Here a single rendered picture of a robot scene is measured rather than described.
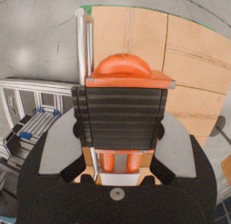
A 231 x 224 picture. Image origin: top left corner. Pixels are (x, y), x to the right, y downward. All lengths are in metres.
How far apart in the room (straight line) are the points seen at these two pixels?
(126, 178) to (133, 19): 0.65
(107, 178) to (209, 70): 0.81
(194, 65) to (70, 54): 1.08
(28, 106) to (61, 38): 0.83
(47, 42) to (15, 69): 0.61
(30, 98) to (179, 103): 1.40
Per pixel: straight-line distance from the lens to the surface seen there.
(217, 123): 2.09
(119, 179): 0.20
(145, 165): 0.45
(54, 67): 1.38
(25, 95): 1.47
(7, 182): 0.62
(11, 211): 0.61
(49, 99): 1.27
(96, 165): 0.17
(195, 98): 0.85
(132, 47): 0.65
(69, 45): 1.29
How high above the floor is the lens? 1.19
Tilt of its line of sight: 62 degrees down
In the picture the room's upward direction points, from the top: 174 degrees counter-clockwise
